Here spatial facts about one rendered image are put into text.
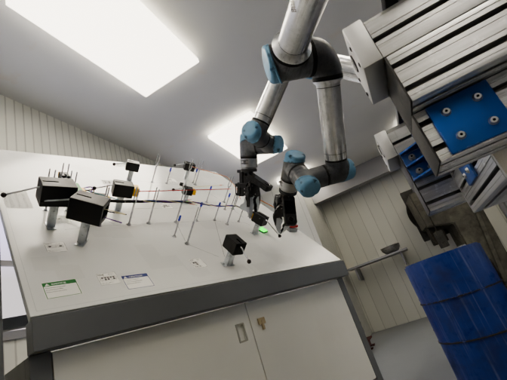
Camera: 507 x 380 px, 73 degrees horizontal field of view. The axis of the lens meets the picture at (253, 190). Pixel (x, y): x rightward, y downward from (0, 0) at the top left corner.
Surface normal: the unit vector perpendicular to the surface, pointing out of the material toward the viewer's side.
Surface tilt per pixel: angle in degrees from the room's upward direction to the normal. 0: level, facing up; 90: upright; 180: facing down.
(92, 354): 90
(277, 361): 90
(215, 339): 90
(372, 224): 90
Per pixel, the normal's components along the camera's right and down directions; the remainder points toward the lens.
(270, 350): 0.63, -0.47
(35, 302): 0.33, -0.91
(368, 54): -0.42, -0.22
